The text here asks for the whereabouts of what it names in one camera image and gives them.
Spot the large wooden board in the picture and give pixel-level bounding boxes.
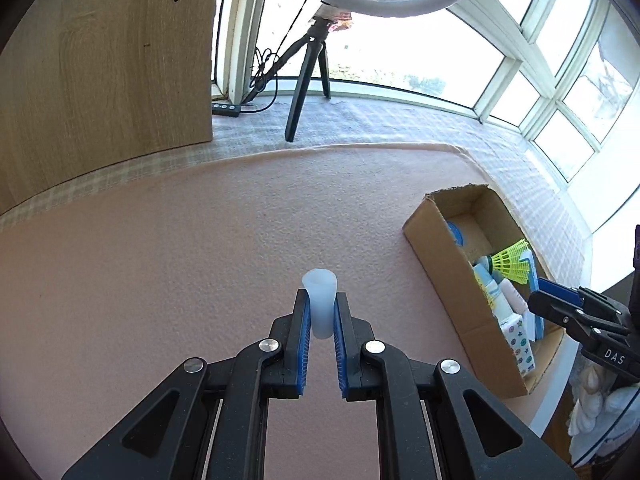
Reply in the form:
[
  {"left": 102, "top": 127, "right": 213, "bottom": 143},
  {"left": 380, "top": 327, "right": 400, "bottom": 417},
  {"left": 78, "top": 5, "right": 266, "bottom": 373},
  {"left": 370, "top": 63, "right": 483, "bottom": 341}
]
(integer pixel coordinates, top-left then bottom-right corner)
[{"left": 1, "top": 0, "right": 215, "bottom": 209}]

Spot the yellow green shuttlecock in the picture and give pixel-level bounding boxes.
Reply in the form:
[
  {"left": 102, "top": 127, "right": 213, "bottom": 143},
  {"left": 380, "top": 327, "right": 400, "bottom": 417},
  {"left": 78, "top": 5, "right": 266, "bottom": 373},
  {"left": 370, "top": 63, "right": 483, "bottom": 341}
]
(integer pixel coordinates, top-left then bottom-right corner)
[{"left": 477, "top": 238, "right": 530, "bottom": 285}]

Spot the small white translucent cap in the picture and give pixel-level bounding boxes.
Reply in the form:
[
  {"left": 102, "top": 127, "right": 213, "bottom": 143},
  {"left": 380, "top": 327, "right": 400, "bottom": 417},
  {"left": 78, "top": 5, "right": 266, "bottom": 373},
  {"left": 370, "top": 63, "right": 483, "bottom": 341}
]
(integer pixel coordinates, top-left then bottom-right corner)
[{"left": 302, "top": 269, "right": 337, "bottom": 339}]

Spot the yellow black card package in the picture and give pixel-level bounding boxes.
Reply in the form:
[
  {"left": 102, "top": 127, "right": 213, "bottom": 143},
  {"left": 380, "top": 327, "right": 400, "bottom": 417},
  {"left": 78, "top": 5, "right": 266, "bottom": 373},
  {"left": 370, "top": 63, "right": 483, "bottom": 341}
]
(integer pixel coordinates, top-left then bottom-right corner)
[{"left": 474, "top": 271, "right": 495, "bottom": 312}]

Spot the black inline cable remote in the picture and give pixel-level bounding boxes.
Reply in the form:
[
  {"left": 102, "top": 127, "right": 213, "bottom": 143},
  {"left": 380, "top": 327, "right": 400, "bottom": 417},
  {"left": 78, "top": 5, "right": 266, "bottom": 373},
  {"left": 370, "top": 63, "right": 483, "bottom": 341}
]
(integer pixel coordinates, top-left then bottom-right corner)
[{"left": 212, "top": 102, "right": 241, "bottom": 117}]

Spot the right white gloved hand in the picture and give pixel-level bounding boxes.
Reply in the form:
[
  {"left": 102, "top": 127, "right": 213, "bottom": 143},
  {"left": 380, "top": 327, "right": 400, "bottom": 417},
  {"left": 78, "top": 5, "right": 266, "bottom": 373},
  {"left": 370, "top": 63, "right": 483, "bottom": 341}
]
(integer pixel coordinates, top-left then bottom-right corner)
[{"left": 567, "top": 354, "right": 639, "bottom": 467}]

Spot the pink bottle grey cap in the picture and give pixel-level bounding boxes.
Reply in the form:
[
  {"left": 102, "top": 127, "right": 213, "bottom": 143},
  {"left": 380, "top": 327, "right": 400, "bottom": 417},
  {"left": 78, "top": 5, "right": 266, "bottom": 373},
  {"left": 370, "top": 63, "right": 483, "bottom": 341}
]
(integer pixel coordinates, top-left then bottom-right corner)
[{"left": 499, "top": 278, "right": 528, "bottom": 315}]

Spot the black ring light cable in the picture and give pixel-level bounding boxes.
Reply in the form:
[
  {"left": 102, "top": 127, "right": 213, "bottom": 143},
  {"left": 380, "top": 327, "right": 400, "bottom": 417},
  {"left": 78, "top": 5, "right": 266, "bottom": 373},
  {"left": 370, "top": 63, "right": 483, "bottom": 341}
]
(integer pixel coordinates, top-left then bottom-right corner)
[{"left": 241, "top": 0, "right": 362, "bottom": 114}]

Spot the white blue lotion tube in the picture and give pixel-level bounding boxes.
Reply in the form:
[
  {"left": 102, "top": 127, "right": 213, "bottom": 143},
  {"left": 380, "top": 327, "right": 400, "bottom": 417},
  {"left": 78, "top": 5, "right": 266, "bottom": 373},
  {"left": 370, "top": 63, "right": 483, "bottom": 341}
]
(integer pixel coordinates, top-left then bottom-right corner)
[{"left": 473, "top": 263, "right": 513, "bottom": 324}]

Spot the brown cardboard box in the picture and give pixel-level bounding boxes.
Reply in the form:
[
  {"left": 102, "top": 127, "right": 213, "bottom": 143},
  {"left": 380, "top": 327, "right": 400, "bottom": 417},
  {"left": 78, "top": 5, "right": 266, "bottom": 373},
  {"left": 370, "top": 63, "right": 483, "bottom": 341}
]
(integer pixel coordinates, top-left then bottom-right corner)
[{"left": 402, "top": 184, "right": 563, "bottom": 399}]

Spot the white patterned small box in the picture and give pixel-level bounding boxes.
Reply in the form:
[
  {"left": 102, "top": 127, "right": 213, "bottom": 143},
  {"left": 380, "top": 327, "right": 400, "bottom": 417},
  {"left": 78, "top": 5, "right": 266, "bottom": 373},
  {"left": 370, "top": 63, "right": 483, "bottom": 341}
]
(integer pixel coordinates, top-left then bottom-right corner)
[{"left": 500, "top": 313, "right": 536, "bottom": 377}]

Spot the grey checked bedsheet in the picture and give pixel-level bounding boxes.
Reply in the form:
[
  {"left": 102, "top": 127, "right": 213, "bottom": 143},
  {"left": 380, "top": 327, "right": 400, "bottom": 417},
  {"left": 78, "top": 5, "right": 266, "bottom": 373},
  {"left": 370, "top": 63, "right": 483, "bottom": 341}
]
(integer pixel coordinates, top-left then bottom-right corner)
[{"left": 1, "top": 96, "right": 592, "bottom": 285}]

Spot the blue round container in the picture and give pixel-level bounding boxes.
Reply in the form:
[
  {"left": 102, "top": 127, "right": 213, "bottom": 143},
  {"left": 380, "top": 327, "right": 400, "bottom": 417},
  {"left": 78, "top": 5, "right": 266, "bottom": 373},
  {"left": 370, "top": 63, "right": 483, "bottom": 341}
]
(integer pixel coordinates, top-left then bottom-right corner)
[{"left": 447, "top": 221, "right": 464, "bottom": 247}]

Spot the black tripod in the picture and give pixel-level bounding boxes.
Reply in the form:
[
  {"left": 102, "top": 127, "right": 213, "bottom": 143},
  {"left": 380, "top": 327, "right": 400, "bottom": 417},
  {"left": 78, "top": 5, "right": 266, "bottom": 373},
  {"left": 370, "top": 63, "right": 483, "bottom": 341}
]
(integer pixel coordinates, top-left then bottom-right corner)
[{"left": 242, "top": 18, "right": 333, "bottom": 143}]

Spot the blue plastic phone stand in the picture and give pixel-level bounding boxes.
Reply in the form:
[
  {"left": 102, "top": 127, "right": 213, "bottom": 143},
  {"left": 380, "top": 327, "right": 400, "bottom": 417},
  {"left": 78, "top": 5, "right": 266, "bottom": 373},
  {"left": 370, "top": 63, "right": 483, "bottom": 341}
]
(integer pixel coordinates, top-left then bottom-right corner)
[{"left": 520, "top": 248, "right": 544, "bottom": 341}]

